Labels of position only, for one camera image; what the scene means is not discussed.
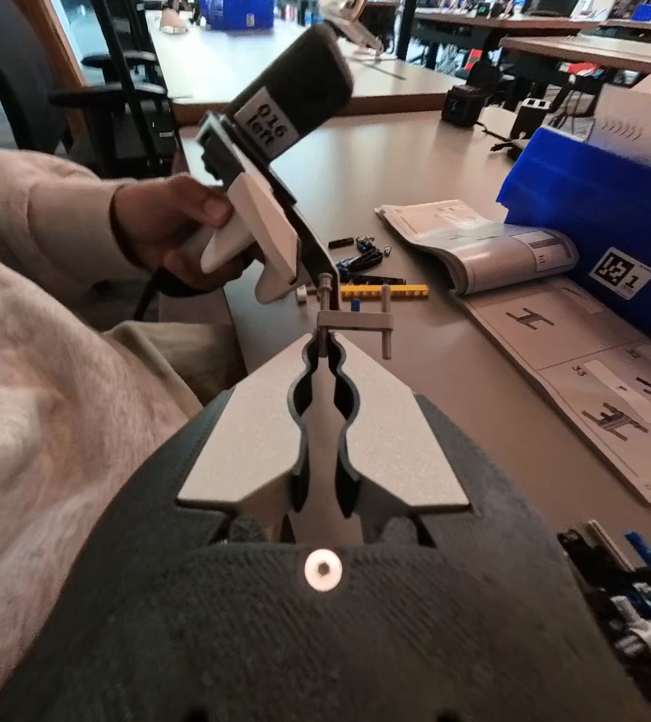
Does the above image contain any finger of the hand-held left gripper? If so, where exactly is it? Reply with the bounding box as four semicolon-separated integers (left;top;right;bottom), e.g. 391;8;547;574
226;168;303;306
272;166;342;311

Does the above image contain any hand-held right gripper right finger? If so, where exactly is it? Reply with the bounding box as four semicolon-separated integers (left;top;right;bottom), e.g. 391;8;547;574
330;333;471;538

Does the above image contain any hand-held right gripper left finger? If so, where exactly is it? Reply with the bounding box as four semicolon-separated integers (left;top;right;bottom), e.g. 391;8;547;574
176;333;320;538

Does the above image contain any grey lego axle assembly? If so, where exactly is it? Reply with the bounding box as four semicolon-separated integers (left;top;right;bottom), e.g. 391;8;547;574
317;272;395;361

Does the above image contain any person's left forearm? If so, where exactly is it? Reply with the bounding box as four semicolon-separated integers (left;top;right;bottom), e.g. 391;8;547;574
0;147;151;285

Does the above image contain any dark blue lego connector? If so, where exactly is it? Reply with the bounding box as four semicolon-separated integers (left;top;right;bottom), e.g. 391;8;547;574
335;250;385;273

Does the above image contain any yellow lego beam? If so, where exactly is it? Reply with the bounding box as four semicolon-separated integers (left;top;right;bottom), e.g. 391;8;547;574
339;285;430;300

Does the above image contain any lego instruction booklet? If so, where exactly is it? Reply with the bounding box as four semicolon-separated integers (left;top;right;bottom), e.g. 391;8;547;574
374;199;651;504

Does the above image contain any pile of loose lego pieces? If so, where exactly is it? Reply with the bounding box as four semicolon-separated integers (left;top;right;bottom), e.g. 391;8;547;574
557;519;651;662

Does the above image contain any person's left hand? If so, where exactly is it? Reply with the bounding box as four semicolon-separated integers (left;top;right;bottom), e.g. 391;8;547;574
112;174;246;295

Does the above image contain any grey table with wooden edge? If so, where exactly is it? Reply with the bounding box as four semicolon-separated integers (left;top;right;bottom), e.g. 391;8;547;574
145;0;463;126

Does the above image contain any distant blue bin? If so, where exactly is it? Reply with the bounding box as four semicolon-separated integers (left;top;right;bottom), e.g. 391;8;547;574
198;0;276;31

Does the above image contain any black charger block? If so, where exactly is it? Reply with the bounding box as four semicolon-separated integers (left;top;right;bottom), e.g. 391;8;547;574
441;85;488;128
508;98;553;140

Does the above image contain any black office chair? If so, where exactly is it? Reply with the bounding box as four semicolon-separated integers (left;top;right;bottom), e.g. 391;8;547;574
49;0;182;177

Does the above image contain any person's light sweatshirt and lap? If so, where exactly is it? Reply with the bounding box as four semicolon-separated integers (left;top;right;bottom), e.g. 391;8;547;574
0;237;247;722

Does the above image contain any wooden desk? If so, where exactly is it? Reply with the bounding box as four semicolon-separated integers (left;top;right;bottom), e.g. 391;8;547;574
410;8;604;36
499;34;651;77

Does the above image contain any blue plastic bin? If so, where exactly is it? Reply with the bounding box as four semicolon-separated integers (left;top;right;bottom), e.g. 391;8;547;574
497;126;651;357

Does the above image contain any black cable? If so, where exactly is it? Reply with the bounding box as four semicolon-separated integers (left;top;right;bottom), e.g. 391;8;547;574
488;125;530;161

